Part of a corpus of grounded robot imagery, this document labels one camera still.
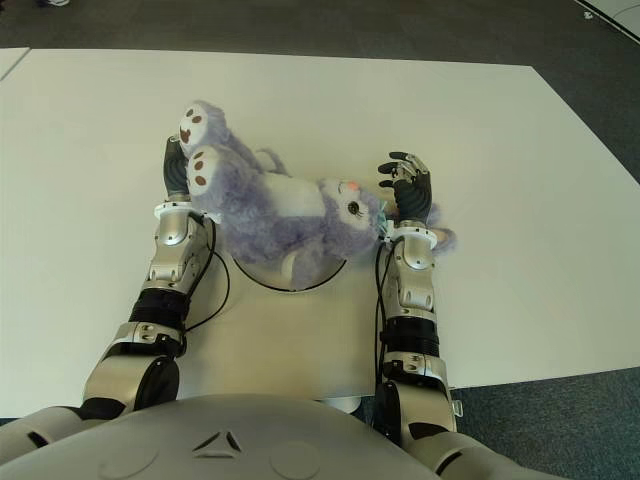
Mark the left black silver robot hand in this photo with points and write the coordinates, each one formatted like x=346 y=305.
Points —
x=175 y=175

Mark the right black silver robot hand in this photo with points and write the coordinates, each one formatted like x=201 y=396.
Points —
x=415 y=195

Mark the purple plush rabbit doll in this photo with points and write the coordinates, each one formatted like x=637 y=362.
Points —
x=280 y=215

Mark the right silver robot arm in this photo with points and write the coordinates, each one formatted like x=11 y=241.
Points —
x=415 y=280

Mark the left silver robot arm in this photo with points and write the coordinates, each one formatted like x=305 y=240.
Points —
x=170 y=260

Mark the white plate with black rim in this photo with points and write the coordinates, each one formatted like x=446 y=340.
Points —
x=265 y=277

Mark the white shoe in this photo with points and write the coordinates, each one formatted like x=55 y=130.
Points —
x=52 y=2

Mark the grey robot torso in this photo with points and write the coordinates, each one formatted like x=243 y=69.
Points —
x=225 y=440

